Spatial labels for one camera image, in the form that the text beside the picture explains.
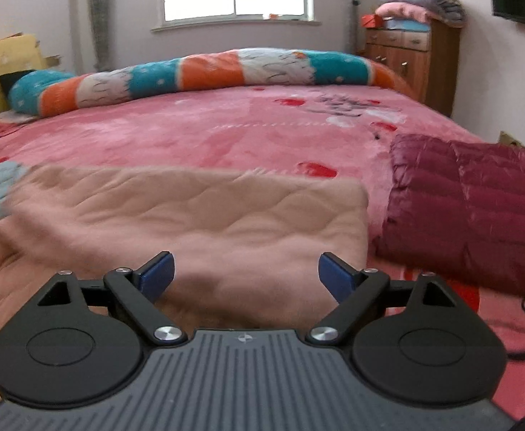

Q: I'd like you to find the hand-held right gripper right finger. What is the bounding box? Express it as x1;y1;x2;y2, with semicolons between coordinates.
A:
306;251;461;348

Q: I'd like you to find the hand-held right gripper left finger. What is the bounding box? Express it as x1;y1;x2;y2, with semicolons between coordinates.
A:
36;251;187;348

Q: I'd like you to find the brown quilted fleece jacket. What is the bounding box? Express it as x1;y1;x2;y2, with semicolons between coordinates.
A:
0;164;371;418

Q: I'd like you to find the maroon down jacket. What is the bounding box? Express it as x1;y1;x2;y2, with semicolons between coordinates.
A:
375;134;525;299

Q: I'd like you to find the striped rolled quilt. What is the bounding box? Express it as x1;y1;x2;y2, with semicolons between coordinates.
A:
8;48;418;120

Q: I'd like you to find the wooden dresser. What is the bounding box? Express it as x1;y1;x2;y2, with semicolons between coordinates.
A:
360;20;461;117

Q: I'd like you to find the grey checked curtain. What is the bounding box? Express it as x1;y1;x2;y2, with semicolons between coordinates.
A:
85;0;113;73
340;0;364;55

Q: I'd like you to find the stack of folded blankets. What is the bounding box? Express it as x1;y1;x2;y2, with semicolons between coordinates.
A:
375;0;466;32

